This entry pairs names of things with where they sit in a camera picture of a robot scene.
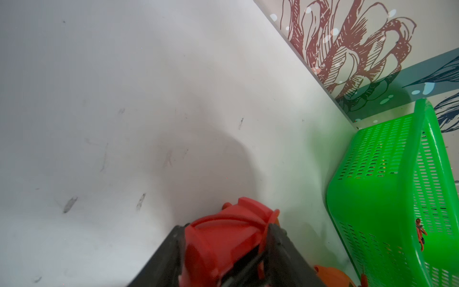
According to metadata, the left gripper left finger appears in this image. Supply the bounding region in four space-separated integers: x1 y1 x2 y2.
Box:
127 226 185 287

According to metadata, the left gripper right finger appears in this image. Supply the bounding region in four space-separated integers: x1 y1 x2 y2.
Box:
265 224 325 287

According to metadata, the orange multimeter with leads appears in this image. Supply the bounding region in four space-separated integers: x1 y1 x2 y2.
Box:
314 265 356 287

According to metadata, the red multimeter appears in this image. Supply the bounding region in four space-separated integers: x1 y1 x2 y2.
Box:
179 197 280 287

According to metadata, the green plastic basket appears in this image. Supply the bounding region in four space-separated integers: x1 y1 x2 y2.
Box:
326 99 459 287

